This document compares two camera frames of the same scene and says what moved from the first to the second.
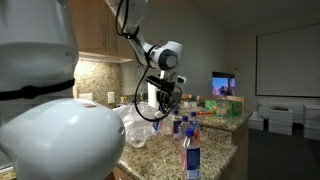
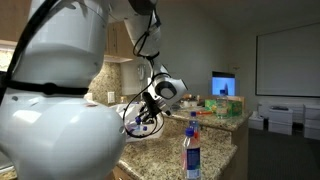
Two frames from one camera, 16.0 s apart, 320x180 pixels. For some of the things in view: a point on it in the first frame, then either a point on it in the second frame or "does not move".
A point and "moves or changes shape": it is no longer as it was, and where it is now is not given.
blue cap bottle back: x=194 y=123 does not move
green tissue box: x=223 y=108 does not move
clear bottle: x=191 y=157 does not move
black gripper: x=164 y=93 to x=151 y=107
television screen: x=223 y=84 does not move
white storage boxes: x=280 y=121 does not move
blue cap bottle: x=184 y=125 to x=138 y=127
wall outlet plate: x=111 y=97 does not move
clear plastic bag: x=141 y=121 moves or changes shape
